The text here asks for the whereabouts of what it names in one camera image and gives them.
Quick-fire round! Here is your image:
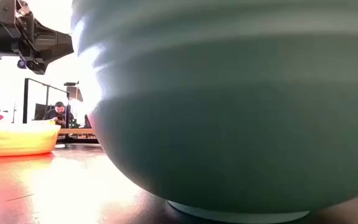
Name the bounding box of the orange bowl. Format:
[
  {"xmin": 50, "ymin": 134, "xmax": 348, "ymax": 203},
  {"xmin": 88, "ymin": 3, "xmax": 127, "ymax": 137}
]
[{"xmin": 0, "ymin": 123, "xmax": 62, "ymax": 157}]

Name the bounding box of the black framed partition panel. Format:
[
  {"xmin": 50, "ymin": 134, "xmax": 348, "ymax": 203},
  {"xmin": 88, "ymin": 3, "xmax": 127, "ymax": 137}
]
[{"xmin": 22, "ymin": 77, "xmax": 71, "ymax": 124}]

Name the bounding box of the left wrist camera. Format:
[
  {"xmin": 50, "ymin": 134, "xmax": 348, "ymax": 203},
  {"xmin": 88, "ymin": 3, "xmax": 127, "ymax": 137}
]
[{"xmin": 16, "ymin": 57, "xmax": 47, "ymax": 75}]

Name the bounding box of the dark green bowl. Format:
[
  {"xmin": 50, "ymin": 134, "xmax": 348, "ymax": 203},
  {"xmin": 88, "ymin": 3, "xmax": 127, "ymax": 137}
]
[{"xmin": 71, "ymin": 0, "xmax": 358, "ymax": 224}]

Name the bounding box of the black monitor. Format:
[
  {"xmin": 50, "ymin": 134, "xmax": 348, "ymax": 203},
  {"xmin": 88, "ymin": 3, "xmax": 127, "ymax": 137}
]
[{"xmin": 34, "ymin": 103, "xmax": 55, "ymax": 121}]

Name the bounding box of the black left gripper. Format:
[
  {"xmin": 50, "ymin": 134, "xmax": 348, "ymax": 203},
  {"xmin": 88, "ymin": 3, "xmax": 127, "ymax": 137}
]
[{"xmin": 0, "ymin": 0, "xmax": 75, "ymax": 65}]

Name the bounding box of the black table edge rail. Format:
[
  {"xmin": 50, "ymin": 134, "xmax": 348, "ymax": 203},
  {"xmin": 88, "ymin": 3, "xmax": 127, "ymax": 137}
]
[{"xmin": 56, "ymin": 138, "xmax": 99, "ymax": 144}]

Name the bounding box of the person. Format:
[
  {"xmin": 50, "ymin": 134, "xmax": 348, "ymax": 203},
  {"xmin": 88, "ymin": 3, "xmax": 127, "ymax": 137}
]
[{"xmin": 44, "ymin": 101, "xmax": 74, "ymax": 128}]

